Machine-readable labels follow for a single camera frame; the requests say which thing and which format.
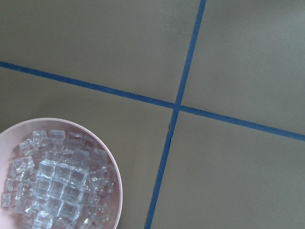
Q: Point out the pink bowl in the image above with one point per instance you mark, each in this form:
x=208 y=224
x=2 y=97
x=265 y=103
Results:
x=11 y=137

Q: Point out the pile of clear ice cubes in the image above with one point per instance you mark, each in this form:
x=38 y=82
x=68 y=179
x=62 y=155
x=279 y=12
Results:
x=61 y=180

